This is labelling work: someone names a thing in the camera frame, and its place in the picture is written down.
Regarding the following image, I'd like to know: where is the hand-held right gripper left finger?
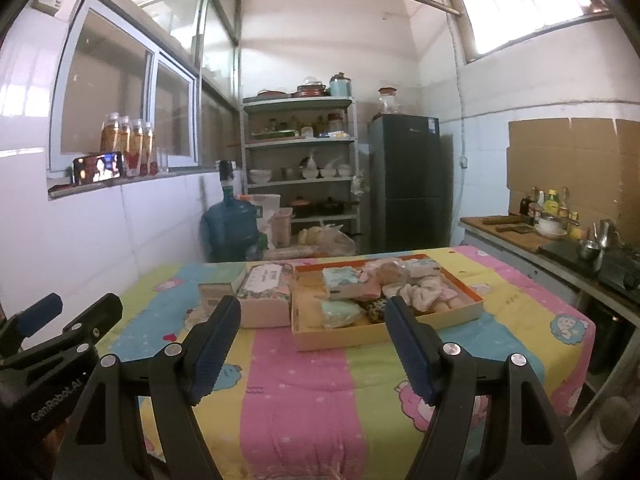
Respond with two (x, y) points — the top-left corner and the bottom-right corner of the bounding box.
(52, 295), (242, 480)

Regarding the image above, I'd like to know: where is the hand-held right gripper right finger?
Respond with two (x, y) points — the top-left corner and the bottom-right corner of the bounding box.
(384, 296), (578, 480)

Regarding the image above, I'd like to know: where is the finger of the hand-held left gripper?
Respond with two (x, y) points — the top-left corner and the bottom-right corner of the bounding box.
(65, 292), (123, 348)
(0, 293), (64, 361)

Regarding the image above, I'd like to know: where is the leopard print cloth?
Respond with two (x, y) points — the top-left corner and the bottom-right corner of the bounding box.
(362, 299), (393, 326)

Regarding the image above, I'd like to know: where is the orange-rimmed cardboard box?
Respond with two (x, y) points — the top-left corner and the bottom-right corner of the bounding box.
(290, 254), (485, 352)

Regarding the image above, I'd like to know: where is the mint green soft pouch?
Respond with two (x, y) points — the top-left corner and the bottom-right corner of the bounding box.
(320, 299), (366, 330)

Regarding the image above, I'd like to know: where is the clear bag of pink cloth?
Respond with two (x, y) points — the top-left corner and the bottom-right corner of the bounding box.
(360, 259), (401, 281)

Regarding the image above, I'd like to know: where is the green floral tissue pack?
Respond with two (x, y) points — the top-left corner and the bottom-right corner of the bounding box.
(321, 266), (381, 302)

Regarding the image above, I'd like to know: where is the green and white carton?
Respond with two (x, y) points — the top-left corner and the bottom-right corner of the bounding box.
(196, 266), (247, 308)

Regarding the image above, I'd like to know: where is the pink floral tissue pack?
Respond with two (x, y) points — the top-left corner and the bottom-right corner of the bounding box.
(236, 261), (295, 329)

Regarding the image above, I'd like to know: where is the printed pastel blanket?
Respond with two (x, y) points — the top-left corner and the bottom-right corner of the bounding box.
(95, 246), (597, 480)

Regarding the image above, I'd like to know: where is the blue water jug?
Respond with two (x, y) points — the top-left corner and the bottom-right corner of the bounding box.
(201, 199), (261, 262)

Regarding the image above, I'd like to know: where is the kitchen counter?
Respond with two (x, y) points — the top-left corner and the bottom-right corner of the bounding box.
(459, 216), (640, 311)

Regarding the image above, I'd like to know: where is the plastic bag of food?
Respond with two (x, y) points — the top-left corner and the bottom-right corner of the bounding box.
(298, 225), (357, 258)

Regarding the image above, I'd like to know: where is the smartphone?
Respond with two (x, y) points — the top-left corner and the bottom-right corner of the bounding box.
(72, 151), (125, 186)

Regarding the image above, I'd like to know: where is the white paper carton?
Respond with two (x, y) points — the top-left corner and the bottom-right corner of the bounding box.
(247, 193), (281, 241)

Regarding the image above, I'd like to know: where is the black cooking pot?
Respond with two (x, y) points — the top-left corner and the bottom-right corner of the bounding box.
(315, 199), (358, 217)

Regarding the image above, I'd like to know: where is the dark refrigerator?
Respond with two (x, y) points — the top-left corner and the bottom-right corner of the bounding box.
(367, 114), (448, 253)

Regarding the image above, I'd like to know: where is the black stove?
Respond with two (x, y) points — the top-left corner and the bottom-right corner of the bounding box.
(539, 240), (640, 291)

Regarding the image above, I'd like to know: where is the black water pump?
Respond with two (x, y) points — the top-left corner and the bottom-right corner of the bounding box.
(217, 160), (237, 201)

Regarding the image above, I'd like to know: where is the white bowl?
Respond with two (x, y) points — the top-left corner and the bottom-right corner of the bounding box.
(534, 215), (568, 239)

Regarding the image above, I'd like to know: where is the metal kettle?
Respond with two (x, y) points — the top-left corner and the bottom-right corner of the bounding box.
(592, 219), (623, 252)

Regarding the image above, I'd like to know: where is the grey metal shelf rack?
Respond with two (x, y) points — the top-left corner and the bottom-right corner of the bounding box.
(241, 96), (361, 256)

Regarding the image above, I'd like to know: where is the sliding window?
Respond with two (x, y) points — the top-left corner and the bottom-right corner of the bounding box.
(47, 0), (198, 171)

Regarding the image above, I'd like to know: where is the red pot with glass lid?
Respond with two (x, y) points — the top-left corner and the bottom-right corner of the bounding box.
(294, 76), (328, 97)

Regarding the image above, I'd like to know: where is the barred high window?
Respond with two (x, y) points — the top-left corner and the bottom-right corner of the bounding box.
(447, 0), (613, 65)

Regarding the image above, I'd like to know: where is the cardboard wall sheet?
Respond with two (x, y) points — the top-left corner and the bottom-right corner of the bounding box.
(506, 117), (640, 241)

